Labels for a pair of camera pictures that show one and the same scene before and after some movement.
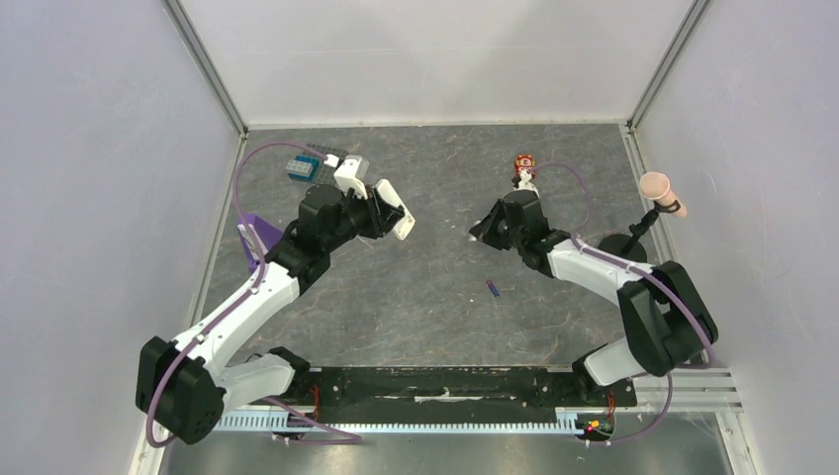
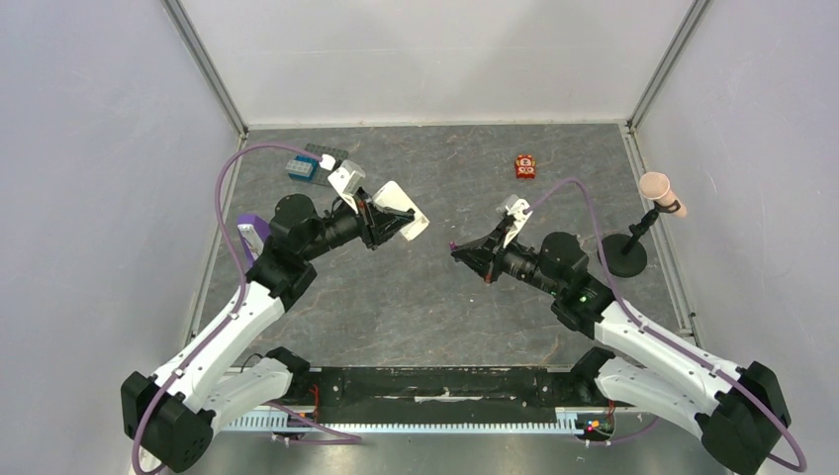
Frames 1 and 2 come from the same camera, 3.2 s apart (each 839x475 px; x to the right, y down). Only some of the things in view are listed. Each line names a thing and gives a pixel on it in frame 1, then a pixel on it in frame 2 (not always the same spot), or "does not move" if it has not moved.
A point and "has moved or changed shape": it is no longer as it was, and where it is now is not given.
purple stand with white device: [265, 233] does not move
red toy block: [525, 162] does not move
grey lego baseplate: [326, 174] does not move
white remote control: [408, 222] has moved or changed shape
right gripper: [501, 225] → [500, 247]
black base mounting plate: [524, 390] does not move
